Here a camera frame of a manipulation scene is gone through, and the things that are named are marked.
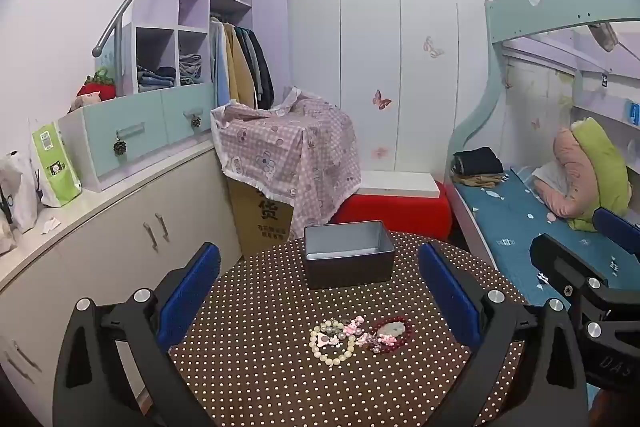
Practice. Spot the blue printed bed sheet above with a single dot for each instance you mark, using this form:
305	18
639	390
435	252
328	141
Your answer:
505	227

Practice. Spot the hanging pale blue shirt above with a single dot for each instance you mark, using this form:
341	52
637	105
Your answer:
218	62

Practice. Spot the grey hanging cloth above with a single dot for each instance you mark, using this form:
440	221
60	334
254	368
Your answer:
606	37

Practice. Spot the hanging yellow coat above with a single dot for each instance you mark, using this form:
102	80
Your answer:
239	67

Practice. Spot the pink pillow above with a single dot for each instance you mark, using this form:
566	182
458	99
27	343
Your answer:
570	167

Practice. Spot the white paper scrap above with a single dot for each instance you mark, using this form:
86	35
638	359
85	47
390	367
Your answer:
51	224

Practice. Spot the pink bunny charm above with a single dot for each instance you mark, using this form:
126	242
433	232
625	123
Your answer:
352	326
327	341

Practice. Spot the teal drawer chest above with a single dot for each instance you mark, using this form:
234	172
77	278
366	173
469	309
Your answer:
135	127

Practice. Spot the tan folded garment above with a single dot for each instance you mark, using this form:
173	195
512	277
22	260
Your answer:
480	180

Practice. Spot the white plastic bag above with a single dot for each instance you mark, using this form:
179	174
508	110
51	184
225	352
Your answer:
17	192

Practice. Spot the hanging dark jackets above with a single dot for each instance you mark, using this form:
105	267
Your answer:
261	67

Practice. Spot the white low cabinet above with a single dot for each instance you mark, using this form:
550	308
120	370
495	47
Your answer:
115	237

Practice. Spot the white board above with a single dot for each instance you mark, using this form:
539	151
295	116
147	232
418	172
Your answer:
400	183

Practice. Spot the pine cone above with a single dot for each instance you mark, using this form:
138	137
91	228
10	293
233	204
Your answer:
196	122
119	147

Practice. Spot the dark folded clothes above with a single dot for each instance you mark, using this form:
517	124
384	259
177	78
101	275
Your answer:
480	159

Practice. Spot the strawberry plush toy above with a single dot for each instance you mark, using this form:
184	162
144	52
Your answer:
97	89

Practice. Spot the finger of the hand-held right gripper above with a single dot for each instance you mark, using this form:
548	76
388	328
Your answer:
615	222
560	257

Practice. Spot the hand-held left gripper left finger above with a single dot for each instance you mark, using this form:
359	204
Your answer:
192	292

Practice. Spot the green paper bag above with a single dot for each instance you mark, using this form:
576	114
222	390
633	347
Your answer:
57	172

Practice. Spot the pink checkered cloth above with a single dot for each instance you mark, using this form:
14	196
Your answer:
280	147

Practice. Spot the pale butterfly sticker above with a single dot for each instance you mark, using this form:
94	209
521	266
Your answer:
433	48

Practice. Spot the red ottoman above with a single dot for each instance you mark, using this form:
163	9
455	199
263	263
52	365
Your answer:
400	212

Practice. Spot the brown polka dot tablecloth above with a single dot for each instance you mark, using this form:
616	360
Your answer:
280	382

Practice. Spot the pale jade pendant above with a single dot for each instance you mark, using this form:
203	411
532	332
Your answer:
387	330

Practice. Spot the black tin box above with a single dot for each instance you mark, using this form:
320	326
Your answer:
350	269

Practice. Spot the lilac stair shelf unit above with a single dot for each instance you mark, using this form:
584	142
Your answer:
160	7

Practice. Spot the folded jeans pile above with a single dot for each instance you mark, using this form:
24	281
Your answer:
155	78

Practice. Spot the teal bunk bed frame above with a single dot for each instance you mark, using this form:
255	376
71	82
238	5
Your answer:
550	7

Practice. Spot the white wardrobe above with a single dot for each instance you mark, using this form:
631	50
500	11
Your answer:
370	32

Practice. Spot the red butterfly sticker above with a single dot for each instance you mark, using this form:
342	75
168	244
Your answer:
381	99

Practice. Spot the folded grey clothes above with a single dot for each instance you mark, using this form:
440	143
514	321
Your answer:
191	68

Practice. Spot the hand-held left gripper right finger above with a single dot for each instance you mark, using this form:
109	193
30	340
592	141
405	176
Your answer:
447	292

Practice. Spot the cardboard box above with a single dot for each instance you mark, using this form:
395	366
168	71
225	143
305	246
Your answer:
260	217

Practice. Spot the blue wall hook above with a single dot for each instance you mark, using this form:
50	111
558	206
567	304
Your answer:
635	114

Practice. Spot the white pillow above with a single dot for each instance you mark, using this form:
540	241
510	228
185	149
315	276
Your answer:
547	179

